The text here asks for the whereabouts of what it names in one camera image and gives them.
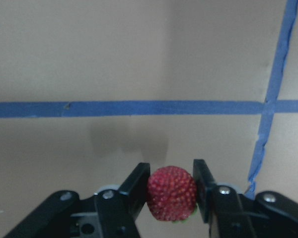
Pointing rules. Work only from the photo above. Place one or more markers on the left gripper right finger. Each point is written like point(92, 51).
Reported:
point(220, 206)

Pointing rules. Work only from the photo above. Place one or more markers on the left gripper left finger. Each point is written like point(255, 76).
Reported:
point(119, 209)

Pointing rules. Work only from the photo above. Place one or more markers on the red strawberry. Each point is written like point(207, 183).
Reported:
point(171, 194)

